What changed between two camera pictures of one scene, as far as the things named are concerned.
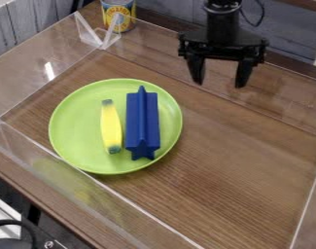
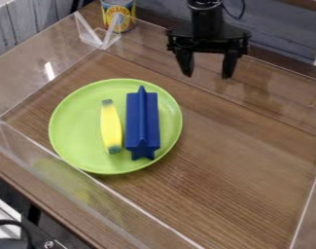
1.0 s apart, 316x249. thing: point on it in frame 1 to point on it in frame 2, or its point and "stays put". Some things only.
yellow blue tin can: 119,15 stays put
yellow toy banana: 112,126 stays put
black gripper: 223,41 to 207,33
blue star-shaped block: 143,124 stays put
